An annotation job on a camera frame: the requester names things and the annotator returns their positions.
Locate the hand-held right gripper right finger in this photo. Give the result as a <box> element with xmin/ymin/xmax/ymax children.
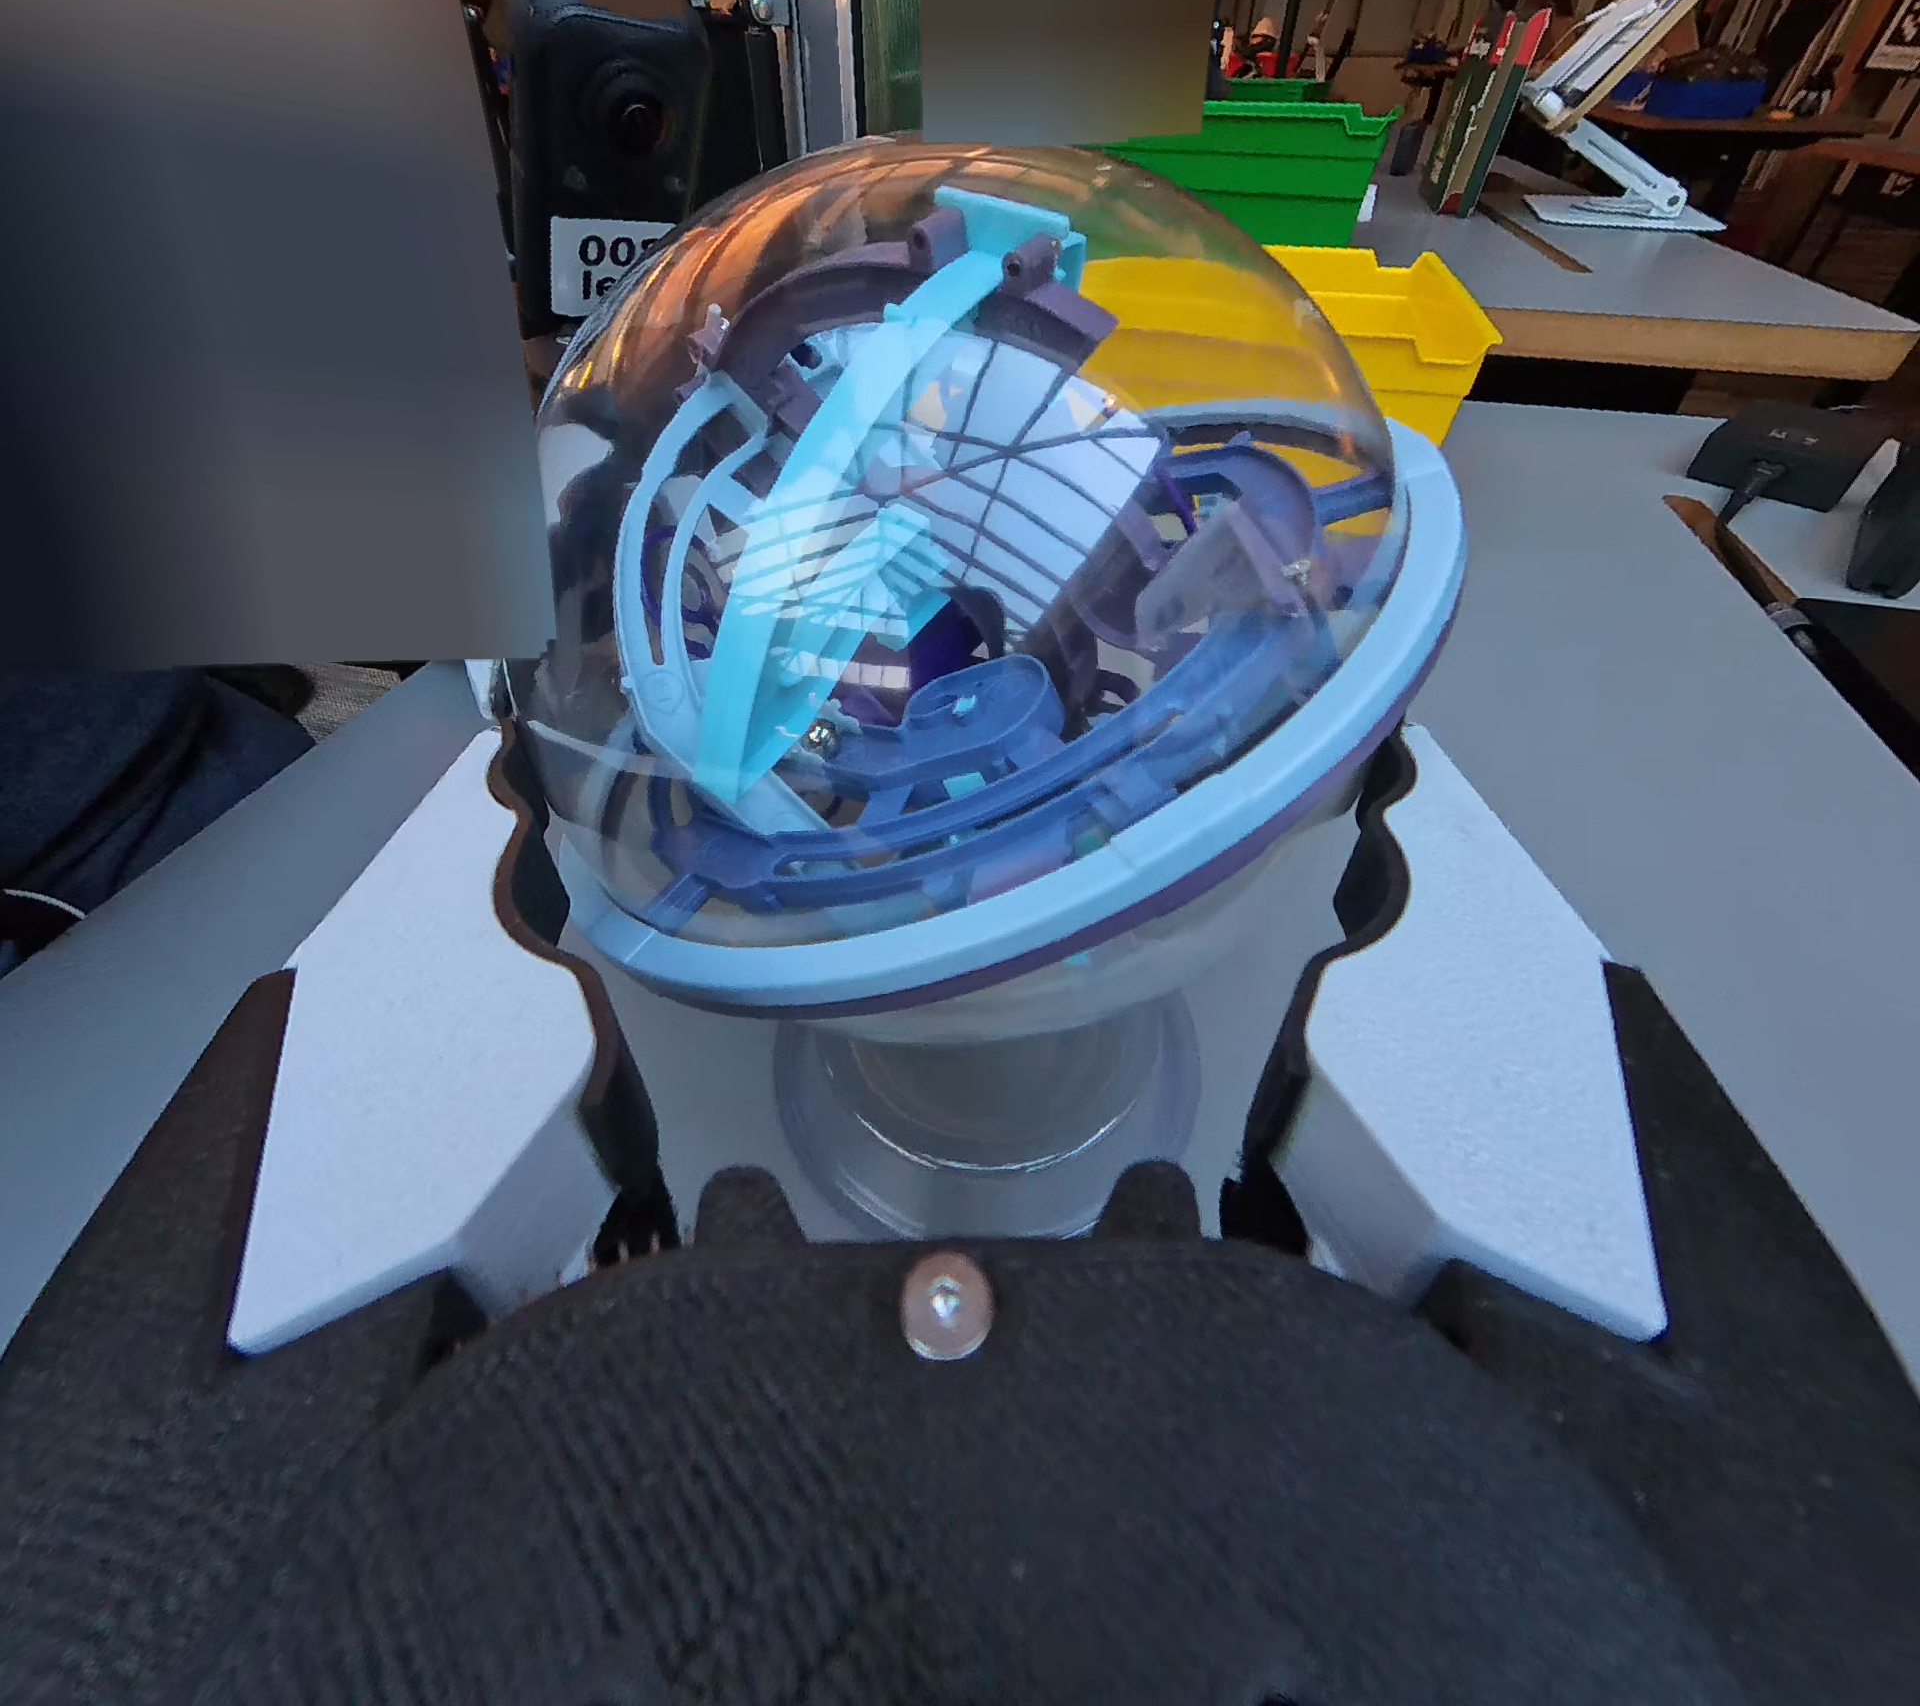
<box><xmin>1237</xmin><ymin>720</ymin><xmax>1670</xmax><ymax>1345</ymax></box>

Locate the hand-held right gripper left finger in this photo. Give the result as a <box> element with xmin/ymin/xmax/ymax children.
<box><xmin>224</xmin><ymin>728</ymin><xmax>672</xmax><ymax>1358</ymax></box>

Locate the clear plastic maze ball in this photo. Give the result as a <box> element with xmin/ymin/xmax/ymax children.
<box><xmin>514</xmin><ymin>140</ymin><xmax>1471</xmax><ymax>1022</ymax></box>

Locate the clear plastic ball stand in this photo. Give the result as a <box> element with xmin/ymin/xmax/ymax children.
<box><xmin>768</xmin><ymin>986</ymin><xmax>1207</xmax><ymax>1247</ymax></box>

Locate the person's leg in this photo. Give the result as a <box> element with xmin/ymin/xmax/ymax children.
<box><xmin>0</xmin><ymin>668</ymin><xmax>321</xmax><ymax>974</ymax></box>

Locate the black desk mat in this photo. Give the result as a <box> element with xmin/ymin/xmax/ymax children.
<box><xmin>1792</xmin><ymin>596</ymin><xmax>1920</xmax><ymax>719</ymax></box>

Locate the green storage bin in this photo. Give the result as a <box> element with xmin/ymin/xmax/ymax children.
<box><xmin>1099</xmin><ymin>75</ymin><xmax>1409</xmax><ymax>248</ymax></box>

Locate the black power adapter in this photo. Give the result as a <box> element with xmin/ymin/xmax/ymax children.
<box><xmin>1843</xmin><ymin>458</ymin><xmax>1920</xmax><ymax>603</ymax></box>
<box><xmin>1684</xmin><ymin>405</ymin><xmax>1897</xmax><ymax>519</ymax></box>

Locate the yellow storage bin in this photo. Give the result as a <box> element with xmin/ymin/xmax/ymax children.
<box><xmin>1076</xmin><ymin>243</ymin><xmax>1507</xmax><ymax>452</ymax></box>

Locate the green and red book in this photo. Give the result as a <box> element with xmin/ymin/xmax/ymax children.
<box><xmin>1415</xmin><ymin>9</ymin><xmax>1559</xmax><ymax>218</ymax></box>

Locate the wooden board document stand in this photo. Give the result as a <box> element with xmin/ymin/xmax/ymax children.
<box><xmin>1514</xmin><ymin>0</ymin><xmax>1897</xmax><ymax>234</ymax></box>

